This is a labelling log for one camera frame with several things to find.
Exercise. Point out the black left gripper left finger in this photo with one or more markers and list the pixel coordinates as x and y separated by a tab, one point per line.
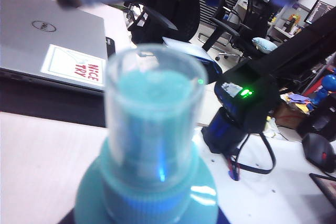
69	217

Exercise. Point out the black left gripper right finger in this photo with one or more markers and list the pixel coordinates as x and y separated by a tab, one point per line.
223	220

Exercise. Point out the teal spray bottle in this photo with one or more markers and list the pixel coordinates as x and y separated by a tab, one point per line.
147	208

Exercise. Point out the clear plastic sprayer lid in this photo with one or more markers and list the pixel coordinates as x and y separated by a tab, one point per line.
157	103

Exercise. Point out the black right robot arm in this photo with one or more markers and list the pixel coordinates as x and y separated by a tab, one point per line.
249	108

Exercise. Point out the small lit monitor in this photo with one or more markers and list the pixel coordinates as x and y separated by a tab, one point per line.
319	11

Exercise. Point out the black mesh office chair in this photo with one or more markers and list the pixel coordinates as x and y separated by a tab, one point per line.
178	11
256	11

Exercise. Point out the light blue cushion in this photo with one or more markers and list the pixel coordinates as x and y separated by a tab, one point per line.
265	44

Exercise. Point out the white red lettered sticker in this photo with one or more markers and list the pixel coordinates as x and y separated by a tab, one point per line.
76	66

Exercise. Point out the silver Dell laptop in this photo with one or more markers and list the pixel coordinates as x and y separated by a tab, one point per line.
26	45

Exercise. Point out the blue toy figure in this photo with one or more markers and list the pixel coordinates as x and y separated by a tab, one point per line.
325	85

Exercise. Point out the black framed tablet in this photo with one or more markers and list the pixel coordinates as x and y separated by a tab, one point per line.
326	187

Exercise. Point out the black computer mouse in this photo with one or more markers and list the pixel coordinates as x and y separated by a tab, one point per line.
317	150

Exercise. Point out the cardboard box of scraps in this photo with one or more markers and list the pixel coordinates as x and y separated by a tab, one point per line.
291	108

